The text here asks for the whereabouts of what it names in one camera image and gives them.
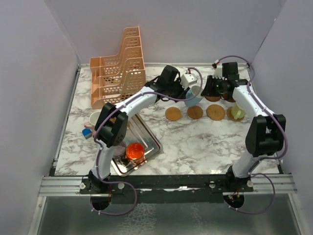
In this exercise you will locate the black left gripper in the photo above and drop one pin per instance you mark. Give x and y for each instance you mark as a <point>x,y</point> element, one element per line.
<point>183,92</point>

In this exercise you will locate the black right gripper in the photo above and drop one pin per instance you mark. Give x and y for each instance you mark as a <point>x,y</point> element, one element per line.
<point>208,90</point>

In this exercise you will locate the brown ringed wooden saucer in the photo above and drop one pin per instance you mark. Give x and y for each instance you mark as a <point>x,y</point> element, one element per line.
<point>212,98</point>

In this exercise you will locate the white blue mug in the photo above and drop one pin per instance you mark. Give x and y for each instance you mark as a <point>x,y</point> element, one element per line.
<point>194,93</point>

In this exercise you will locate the woven rattan coaster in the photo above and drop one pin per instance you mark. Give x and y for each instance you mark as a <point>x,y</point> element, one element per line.
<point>215,112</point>
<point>230,116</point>

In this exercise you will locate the light beech wooden coaster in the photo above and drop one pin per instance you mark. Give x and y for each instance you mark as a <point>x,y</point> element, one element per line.
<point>173,114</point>

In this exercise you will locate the light brown wooden coaster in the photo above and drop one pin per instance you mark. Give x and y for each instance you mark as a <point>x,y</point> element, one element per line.
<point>195,112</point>

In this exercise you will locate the white cream cup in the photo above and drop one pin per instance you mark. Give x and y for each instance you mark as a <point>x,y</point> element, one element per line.
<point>237,112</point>

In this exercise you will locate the orange metallic cup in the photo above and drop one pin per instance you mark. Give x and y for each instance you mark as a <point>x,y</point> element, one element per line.
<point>135,153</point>

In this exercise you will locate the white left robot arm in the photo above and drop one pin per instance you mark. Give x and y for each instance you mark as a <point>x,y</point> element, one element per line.
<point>111,126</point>

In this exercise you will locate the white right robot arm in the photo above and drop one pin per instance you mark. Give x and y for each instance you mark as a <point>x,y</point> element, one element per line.
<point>266,134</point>

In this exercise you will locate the purple glass cup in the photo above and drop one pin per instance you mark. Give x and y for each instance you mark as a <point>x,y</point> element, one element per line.
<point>120,150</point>

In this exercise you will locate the peach plastic file organizer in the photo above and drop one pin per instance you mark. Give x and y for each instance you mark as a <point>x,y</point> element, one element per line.
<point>116,78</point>

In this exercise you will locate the silver metal tray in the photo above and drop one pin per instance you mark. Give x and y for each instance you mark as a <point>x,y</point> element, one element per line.
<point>137,131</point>

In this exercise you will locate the white pink mug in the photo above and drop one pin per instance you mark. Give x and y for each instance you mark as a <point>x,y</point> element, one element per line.
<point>92,120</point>

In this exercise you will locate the blue sponge block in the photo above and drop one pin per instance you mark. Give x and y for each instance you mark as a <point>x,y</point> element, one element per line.
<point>87,133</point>

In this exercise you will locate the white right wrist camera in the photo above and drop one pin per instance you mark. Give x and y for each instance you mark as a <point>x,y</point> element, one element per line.
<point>218,73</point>

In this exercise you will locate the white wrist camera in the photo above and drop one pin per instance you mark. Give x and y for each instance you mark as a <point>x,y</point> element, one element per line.
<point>188,79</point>
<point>218,73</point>

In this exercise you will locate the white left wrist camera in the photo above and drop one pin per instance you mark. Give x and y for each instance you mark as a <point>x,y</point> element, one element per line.
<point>188,79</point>

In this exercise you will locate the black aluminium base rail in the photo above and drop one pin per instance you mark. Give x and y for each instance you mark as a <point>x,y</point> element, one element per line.
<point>158,189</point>

